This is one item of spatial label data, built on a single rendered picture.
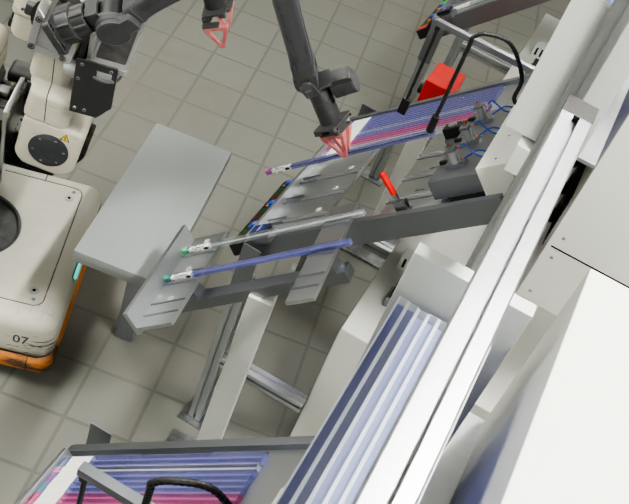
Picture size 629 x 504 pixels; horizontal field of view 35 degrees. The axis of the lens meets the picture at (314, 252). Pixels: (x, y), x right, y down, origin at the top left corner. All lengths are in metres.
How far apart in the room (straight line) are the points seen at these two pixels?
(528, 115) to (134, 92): 2.35
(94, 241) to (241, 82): 1.85
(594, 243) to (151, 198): 1.22
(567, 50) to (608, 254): 0.47
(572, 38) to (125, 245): 1.28
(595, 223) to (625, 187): 0.11
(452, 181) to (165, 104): 2.05
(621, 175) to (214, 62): 2.62
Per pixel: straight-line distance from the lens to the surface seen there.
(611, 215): 2.18
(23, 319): 2.90
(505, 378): 2.71
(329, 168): 2.82
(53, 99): 2.60
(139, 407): 3.09
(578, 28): 1.98
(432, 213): 2.29
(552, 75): 2.03
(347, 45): 4.83
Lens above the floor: 2.50
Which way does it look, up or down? 43 degrees down
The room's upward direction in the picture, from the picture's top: 22 degrees clockwise
